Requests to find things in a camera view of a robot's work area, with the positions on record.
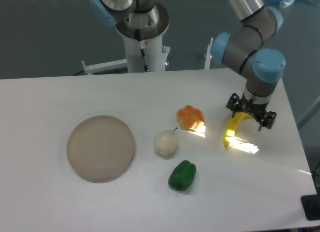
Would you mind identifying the white pear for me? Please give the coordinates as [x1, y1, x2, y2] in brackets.
[153, 127, 178, 158]

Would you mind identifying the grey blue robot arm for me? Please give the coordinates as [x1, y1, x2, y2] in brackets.
[90, 0, 286, 129]

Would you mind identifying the yellow banana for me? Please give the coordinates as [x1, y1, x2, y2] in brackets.
[222, 112, 253, 148]

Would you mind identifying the green bell pepper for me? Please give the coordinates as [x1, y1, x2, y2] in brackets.
[168, 160, 197, 191]

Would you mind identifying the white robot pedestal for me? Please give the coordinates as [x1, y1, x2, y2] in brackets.
[81, 4, 172, 76]

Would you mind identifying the white frame post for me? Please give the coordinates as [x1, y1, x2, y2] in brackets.
[204, 37, 214, 70]

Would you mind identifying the orange bell pepper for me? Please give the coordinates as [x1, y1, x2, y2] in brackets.
[176, 105, 205, 131]

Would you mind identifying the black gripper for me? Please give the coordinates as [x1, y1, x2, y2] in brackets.
[226, 93, 277, 131]

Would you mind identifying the beige round plate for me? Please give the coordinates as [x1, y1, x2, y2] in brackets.
[66, 115, 135, 183]

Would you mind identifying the black device at edge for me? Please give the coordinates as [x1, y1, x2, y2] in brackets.
[300, 194, 320, 221]

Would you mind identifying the black cable on pedestal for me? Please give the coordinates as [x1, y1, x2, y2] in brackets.
[134, 28, 150, 72]

